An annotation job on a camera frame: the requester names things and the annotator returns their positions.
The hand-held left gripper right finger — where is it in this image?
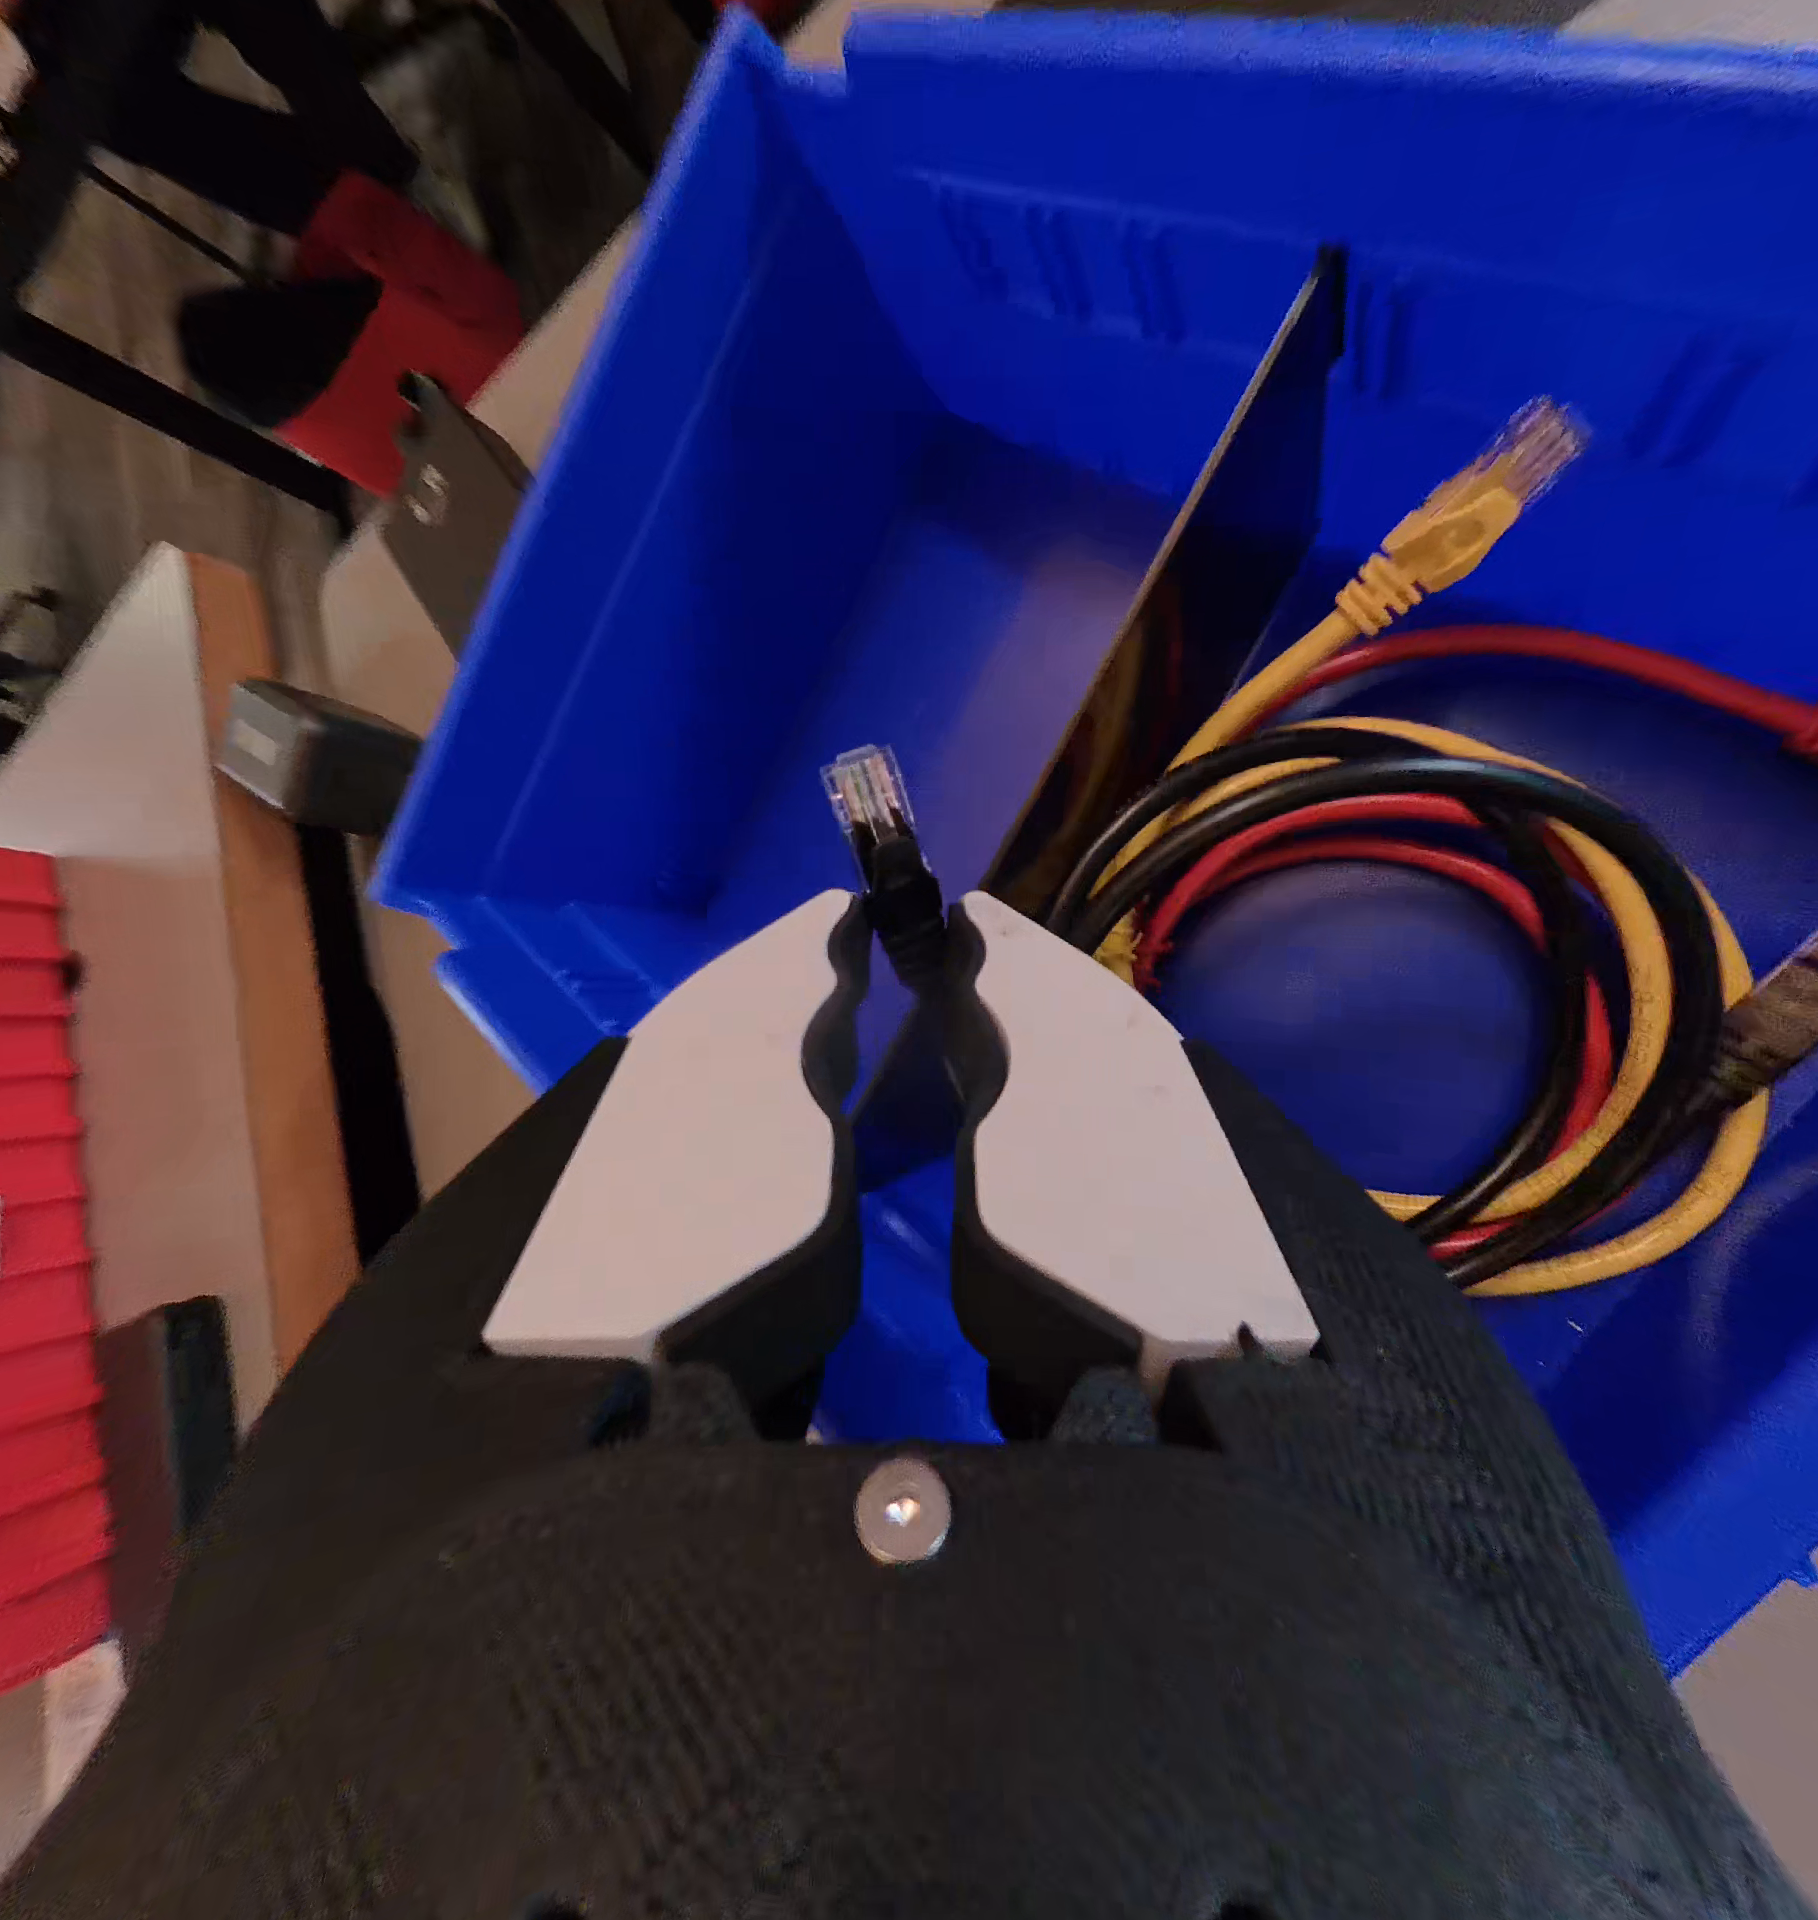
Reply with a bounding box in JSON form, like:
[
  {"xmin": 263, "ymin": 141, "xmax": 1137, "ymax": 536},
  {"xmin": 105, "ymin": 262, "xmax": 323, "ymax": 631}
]
[{"xmin": 945, "ymin": 892, "xmax": 1325, "ymax": 1370}]

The black power adapter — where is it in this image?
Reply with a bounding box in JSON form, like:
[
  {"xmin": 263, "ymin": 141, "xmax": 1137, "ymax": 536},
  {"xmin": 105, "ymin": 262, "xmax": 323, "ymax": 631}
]
[{"xmin": 214, "ymin": 676, "xmax": 429, "ymax": 839}]

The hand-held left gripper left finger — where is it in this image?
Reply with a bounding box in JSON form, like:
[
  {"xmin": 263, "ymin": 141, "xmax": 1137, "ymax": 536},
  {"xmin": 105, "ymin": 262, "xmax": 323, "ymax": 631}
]
[{"xmin": 479, "ymin": 885, "xmax": 867, "ymax": 1370}]

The red ethernet cable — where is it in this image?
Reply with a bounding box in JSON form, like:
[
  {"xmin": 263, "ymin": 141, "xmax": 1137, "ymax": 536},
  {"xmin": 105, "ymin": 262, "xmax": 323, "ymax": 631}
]
[{"xmin": 1130, "ymin": 627, "xmax": 1818, "ymax": 1265}]

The black bin divider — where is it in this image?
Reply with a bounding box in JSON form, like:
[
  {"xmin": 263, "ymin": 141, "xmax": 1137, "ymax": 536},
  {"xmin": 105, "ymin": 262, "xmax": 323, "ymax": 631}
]
[{"xmin": 982, "ymin": 245, "xmax": 1351, "ymax": 921}]

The blue plastic bin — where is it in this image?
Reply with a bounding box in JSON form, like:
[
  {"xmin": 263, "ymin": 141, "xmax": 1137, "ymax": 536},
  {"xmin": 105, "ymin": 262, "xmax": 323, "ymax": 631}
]
[{"xmin": 368, "ymin": 6, "xmax": 1818, "ymax": 1686}]

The grey metal bracket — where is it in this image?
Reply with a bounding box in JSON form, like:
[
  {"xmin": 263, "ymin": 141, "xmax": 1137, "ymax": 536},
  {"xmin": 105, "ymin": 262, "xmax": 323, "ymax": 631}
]
[{"xmin": 375, "ymin": 370, "xmax": 534, "ymax": 655}]

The red ribbed box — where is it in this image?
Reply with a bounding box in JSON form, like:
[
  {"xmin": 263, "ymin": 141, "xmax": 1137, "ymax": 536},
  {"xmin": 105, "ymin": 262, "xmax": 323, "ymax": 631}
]
[{"xmin": 0, "ymin": 836, "xmax": 112, "ymax": 1722}]

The yellow ethernet cable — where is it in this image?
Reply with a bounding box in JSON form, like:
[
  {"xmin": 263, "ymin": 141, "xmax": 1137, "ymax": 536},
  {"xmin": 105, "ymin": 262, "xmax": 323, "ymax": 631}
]
[{"xmin": 1089, "ymin": 396, "xmax": 1776, "ymax": 1301}]

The black ethernet cable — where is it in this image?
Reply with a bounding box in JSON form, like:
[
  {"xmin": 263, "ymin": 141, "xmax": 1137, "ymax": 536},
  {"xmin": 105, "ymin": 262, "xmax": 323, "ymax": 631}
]
[{"xmin": 819, "ymin": 735, "xmax": 1818, "ymax": 1294}]

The red stool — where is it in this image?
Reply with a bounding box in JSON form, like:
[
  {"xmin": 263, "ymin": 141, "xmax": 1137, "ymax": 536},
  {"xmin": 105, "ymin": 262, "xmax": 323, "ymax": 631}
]
[{"xmin": 271, "ymin": 167, "xmax": 529, "ymax": 504}]

